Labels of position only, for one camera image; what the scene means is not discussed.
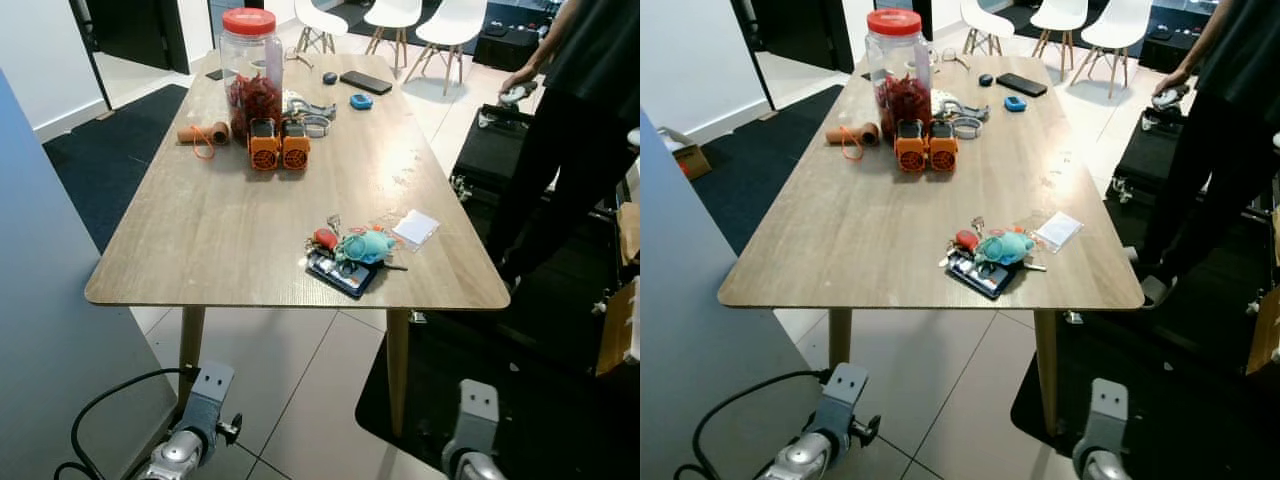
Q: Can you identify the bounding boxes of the keys with teal plush toy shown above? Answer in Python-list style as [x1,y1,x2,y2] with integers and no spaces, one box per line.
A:
[974,228,1037,269]
[334,226,398,268]

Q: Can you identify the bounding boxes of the brown cardboard box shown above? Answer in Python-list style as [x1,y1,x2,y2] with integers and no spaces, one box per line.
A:
[1244,284,1280,378]
[596,278,641,378]

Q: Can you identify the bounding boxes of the small open cardboard box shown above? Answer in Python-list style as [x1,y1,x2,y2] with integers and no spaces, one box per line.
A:
[670,138,714,183]

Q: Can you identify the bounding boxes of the grey blue partition panel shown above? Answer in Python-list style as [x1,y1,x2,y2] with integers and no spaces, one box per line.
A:
[0,68,179,480]
[640,110,806,480]

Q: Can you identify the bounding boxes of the dark blue carpet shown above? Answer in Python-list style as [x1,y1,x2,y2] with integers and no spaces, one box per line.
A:
[42,84,190,253]
[689,84,847,258]

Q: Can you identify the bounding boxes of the person in black clothes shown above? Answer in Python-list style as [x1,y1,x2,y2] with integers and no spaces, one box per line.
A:
[1135,0,1280,308]
[480,0,641,293]

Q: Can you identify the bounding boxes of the black equipment case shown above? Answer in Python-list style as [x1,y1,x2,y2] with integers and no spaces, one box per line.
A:
[450,103,538,198]
[1110,108,1193,203]

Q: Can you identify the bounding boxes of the wooden table leg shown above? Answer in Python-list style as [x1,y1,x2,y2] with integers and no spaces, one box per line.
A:
[827,307,854,373]
[177,306,207,403]
[1034,309,1060,438]
[385,308,412,438]

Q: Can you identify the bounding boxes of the small white plastic bag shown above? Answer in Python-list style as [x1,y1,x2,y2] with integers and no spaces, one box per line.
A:
[391,209,442,249]
[1032,210,1086,253]

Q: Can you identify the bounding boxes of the black low cabinet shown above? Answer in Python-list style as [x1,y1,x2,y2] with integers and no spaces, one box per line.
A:
[471,0,563,73]
[1138,0,1218,73]

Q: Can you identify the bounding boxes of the small orange fan box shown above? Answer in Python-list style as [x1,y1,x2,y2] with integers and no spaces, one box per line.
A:
[893,120,929,174]
[927,121,960,172]
[248,119,283,172]
[281,121,312,170]

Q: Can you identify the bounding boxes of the white chair with wooden legs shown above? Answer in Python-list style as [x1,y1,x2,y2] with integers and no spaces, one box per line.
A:
[959,0,1015,57]
[1069,0,1154,99]
[1029,0,1087,73]
[404,0,489,97]
[362,0,424,73]
[294,0,350,57]

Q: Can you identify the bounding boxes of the clear jar with red lid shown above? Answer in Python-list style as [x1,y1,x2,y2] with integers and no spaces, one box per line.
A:
[865,8,932,141]
[220,8,285,141]

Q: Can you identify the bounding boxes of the black phone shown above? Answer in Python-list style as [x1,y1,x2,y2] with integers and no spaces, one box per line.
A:
[996,72,1049,99]
[339,70,394,97]

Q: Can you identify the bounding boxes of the silver grey metal tool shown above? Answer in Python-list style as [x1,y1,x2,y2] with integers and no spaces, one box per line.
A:
[930,90,992,140]
[283,90,338,139]

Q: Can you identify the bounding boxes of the black floor mat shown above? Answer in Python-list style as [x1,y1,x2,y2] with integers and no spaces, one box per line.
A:
[1009,300,1280,480]

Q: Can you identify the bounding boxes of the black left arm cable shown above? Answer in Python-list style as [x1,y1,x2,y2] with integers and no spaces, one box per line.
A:
[54,367,193,480]
[674,369,833,480]

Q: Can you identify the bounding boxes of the tan roll with orange string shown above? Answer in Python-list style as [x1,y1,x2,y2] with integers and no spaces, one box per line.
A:
[177,121,232,160]
[825,121,882,162]

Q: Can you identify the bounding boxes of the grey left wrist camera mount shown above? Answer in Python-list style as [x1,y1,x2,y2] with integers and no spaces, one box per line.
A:
[815,361,870,436]
[183,361,237,433]

